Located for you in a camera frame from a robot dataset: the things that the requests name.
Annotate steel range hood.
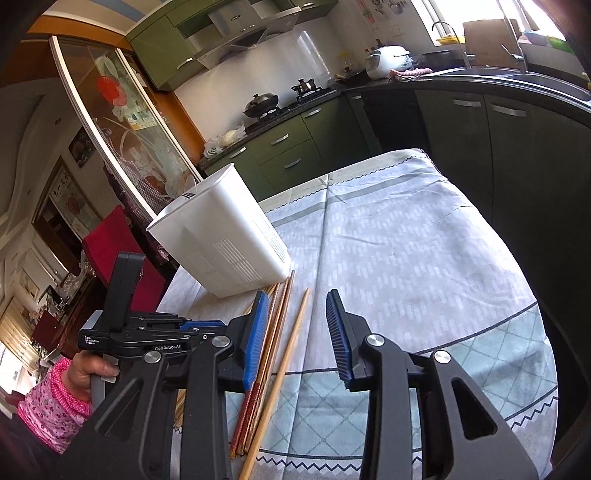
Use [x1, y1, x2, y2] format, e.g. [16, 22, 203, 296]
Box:
[193, 0, 302, 71]

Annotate red chair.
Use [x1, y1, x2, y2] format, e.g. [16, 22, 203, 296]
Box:
[81, 205, 170, 320]

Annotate dark reddish brown chopstick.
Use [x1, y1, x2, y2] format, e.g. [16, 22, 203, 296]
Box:
[247, 271, 296, 460]

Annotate steel kitchen sink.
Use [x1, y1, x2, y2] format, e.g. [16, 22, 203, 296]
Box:
[441, 66, 591, 101]

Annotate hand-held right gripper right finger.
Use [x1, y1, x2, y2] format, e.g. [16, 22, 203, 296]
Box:
[325, 290, 539, 480]

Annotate pale patterned tablecloth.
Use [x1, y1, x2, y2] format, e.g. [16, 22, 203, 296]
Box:
[157, 148, 559, 480]

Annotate black gas stove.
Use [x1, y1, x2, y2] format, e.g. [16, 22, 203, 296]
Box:
[244, 87, 341, 121]

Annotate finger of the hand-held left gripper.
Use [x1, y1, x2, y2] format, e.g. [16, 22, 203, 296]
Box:
[178, 318, 230, 335]

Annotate white plastic utensil holder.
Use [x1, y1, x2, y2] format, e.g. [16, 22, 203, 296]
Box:
[146, 163, 292, 299]

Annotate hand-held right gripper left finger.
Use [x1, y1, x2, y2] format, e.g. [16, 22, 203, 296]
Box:
[65, 292, 271, 480]

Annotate light wooden chopstick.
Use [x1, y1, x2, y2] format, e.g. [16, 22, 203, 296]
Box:
[239, 288, 310, 480]

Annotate dark kitchen countertop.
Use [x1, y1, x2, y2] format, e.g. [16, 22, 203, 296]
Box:
[197, 69, 591, 169]

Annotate white rice cooker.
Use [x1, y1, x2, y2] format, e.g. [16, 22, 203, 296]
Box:
[365, 45, 413, 80]

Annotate framed wall picture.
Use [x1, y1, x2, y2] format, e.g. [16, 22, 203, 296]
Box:
[33, 165, 101, 241]

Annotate red patterned chopstick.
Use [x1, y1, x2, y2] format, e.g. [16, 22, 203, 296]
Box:
[230, 282, 282, 460]

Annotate checkered cloth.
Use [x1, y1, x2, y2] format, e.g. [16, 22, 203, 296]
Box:
[102, 128, 172, 260]

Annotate clear plastic bag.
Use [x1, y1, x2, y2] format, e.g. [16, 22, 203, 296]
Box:
[202, 124, 246, 158]

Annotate small steel faucet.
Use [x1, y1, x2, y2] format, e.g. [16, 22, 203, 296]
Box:
[495, 0, 530, 73]

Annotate pink cloth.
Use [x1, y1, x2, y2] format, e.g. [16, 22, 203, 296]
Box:
[389, 67, 434, 83]

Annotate person's left hand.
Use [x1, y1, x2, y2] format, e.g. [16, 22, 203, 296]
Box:
[68, 350, 119, 402]

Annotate tall steel faucet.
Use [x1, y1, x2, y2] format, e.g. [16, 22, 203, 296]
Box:
[431, 21, 476, 70]

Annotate green lower kitchen cabinets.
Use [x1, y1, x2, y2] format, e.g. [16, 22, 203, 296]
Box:
[198, 85, 591, 460]

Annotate black wok with lid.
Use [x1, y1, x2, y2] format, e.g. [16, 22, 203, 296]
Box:
[243, 92, 280, 119]

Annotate kitchen window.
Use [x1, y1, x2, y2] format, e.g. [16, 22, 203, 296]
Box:
[410, 0, 571, 48]

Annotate green kitchen cabinets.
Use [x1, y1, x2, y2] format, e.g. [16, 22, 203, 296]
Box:
[198, 85, 591, 460]
[126, 0, 339, 92]

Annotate person's dark clothing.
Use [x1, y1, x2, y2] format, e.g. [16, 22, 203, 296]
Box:
[0, 406, 70, 480]

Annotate brown cutting board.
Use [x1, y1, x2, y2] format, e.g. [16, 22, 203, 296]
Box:
[462, 20, 523, 66]

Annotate green upper kitchen cabinets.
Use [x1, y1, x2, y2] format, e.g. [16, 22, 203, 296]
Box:
[126, 0, 339, 92]

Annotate floral sliding glass door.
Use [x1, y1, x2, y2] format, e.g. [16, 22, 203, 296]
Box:
[49, 35, 205, 220]

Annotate black cooking pot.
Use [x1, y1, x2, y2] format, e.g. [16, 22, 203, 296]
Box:
[420, 49, 463, 71]

